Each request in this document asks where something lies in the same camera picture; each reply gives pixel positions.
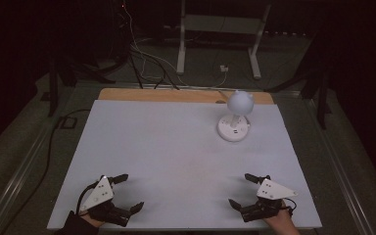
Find metal floor rail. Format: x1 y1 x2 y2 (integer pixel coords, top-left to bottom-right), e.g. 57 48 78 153
305 96 375 235
0 125 58 235

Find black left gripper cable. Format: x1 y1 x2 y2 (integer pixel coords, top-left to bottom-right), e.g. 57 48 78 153
75 182 98 214

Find white metal stand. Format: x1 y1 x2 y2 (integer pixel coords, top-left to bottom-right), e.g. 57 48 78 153
175 0 272 80

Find black floor cables bundle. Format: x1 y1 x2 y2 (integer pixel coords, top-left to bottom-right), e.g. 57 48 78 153
127 45 181 91

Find white floor cable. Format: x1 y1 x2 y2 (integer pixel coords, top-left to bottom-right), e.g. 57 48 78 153
121 2 230 91

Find black rectangular floor bracket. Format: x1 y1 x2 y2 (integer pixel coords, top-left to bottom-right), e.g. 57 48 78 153
55 116 78 130

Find white round-headed desk lamp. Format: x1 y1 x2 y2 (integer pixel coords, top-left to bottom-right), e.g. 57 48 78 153
216 89 256 143

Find person's right hand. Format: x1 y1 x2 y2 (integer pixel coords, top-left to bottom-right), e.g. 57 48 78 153
262 199 301 235

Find person's left hand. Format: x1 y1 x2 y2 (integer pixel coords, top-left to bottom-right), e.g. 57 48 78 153
78 210 106 228

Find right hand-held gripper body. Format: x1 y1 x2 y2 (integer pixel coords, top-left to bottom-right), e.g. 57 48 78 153
240 178 299 223

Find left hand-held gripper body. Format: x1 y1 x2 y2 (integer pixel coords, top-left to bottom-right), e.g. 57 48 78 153
78 175 132 228

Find white table sheet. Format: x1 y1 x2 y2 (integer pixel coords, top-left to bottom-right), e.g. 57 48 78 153
46 99 323 231

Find long black floor cable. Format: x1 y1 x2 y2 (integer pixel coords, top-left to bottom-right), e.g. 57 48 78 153
0 108 93 235

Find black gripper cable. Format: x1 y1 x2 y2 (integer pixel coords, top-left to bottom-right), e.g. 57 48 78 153
75 182 98 214
282 197 298 217

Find black stand legs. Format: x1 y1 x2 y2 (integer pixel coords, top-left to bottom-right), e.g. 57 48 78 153
264 27 333 131
46 53 118 118

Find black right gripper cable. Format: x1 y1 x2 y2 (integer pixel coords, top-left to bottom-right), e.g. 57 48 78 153
282 197 298 217

